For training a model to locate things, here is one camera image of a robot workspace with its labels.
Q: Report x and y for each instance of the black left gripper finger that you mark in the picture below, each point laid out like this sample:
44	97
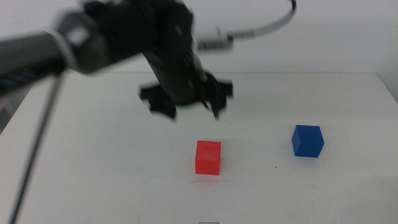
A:
163	107
217	104

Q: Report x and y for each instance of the blue cube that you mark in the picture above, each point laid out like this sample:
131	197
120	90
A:
308	141

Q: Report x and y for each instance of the red cube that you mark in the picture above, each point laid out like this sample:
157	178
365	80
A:
207	158

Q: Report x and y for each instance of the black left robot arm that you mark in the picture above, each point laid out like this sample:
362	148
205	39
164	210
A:
25	56

